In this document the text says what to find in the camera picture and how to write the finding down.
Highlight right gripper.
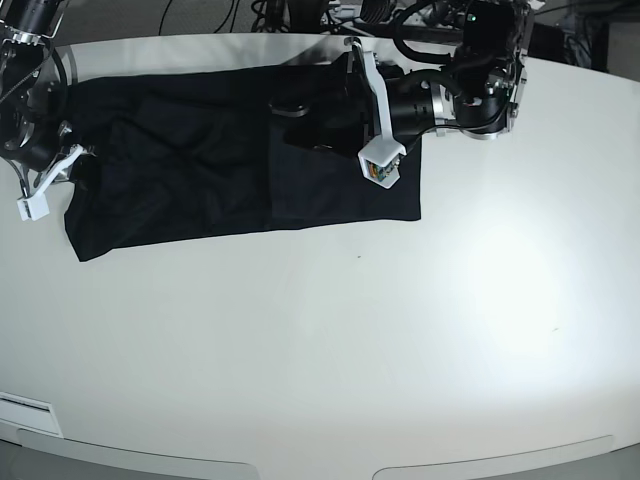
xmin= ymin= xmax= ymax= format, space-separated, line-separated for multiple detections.
xmin=1 ymin=119 xmax=76 ymax=190

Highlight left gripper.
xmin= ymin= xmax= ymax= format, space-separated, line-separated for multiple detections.
xmin=269 ymin=37 xmax=453 ymax=158

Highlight black T-shirt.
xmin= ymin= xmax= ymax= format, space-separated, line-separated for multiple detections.
xmin=64 ymin=61 xmax=421 ymax=262

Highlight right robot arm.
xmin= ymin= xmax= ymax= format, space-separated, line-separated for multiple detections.
xmin=1 ymin=0 xmax=95 ymax=197

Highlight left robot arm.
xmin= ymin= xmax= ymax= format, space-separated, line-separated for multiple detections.
xmin=270 ymin=1 xmax=533 ymax=153

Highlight white label sticker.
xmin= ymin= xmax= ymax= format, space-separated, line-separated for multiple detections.
xmin=1 ymin=392 xmax=64 ymax=438

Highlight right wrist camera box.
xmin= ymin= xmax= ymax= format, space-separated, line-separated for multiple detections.
xmin=17 ymin=195 xmax=50 ymax=221

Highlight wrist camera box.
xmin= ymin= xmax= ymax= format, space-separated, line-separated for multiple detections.
xmin=358 ymin=135 xmax=406 ymax=189
xmin=17 ymin=195 xmax=50 ymax=221

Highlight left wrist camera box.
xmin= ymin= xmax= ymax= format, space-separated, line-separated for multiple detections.
xmin=358 ymin=135 xmax=406 ymax=189

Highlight black cables and equipment clutter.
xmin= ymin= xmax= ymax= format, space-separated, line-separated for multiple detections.
xmin=159 ymin=0 xmax=640 ymax=71

